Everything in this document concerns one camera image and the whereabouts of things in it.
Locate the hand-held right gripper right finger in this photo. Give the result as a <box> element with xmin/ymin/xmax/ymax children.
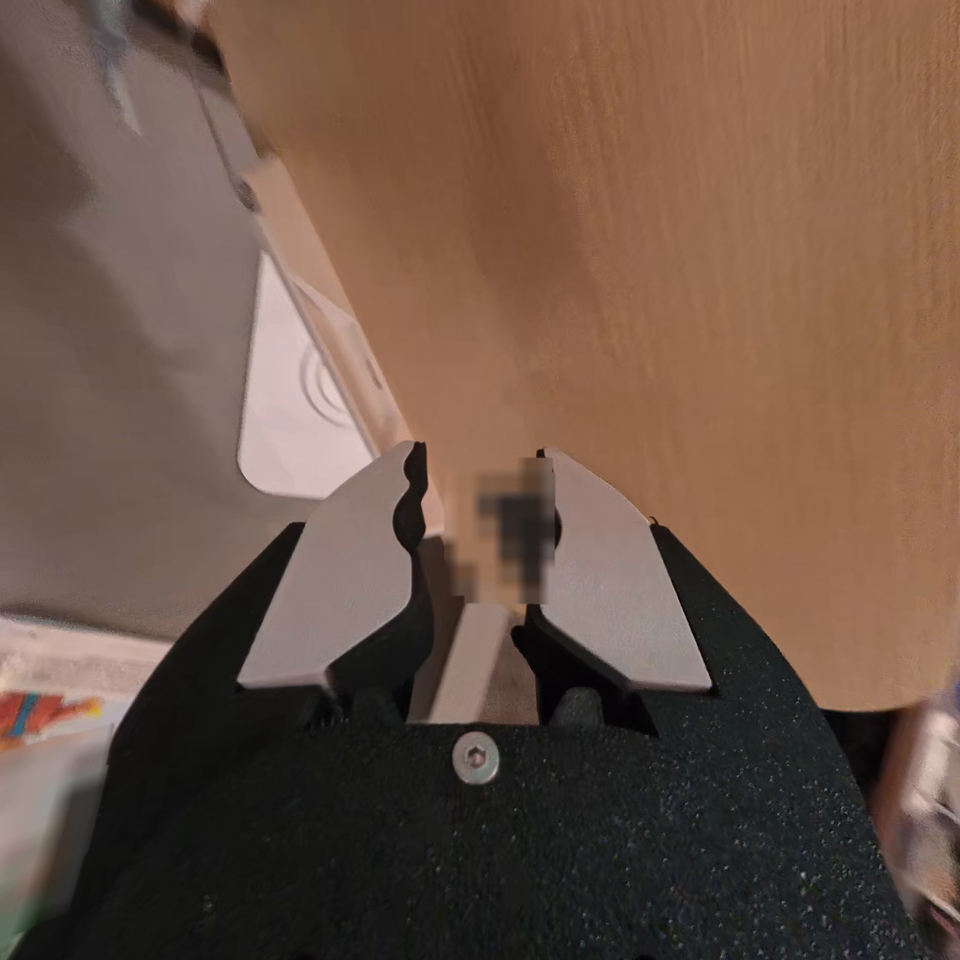
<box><xmin>525</xmin><ymin>447</ymin><xmax>714</xmax><ymax>696</ymax></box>

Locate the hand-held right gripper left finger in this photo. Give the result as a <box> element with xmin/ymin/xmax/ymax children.
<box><xmin>237</xmin><ymin>439</ymin><xmax>438</xmax><ymax>699</ymax></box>

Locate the white plastic panel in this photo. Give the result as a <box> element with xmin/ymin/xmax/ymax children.
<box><xmin>237</xmin><ymin>247</ymin><xmax>393</xmax><ymax>501</ymax></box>

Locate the colourful printed booklet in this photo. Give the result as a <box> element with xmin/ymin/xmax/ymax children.
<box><xmin>0</xmin><ymin>613</ymin><xmax>175</xmax><ymax>759</ymax></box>

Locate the pale blurred object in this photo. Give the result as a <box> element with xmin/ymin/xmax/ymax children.
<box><xmin>873</xmin><ymin>701</ymin><xmax>960</xmax><ymax>939</ymax></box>

